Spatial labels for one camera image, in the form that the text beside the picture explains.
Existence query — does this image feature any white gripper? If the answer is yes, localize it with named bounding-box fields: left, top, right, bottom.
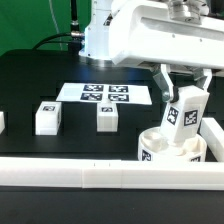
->
left=109, top=0, right=224, bottom=103

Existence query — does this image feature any white round stool seat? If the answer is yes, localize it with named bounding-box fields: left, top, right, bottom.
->
left=138, top=127, right=207, bottom=162

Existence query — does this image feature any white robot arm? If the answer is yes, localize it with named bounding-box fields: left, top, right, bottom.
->
left=80, top=0, right=224, bottom=102

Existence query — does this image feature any white fiducial marker sheet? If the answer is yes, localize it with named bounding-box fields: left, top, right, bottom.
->
left=56, top=83, right=152, bottom=105

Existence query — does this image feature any black cable with connector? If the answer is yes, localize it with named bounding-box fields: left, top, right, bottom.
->
left=32, top=30, right=86, bottom=51

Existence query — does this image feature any black vertical cable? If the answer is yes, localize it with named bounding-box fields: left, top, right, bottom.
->
left=69, top=0, right=80, bottom=33

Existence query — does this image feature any white front barrier rail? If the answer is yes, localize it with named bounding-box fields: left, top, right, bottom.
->
left=0, top=157, right=224, bottom=190

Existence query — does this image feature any thin white cable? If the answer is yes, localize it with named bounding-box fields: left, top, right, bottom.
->
left=48, top=0, right=64, bottom=51

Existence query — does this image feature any white left barrier rail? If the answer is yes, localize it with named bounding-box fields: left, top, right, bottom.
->
left=0, top=111, right=5, bottom=134

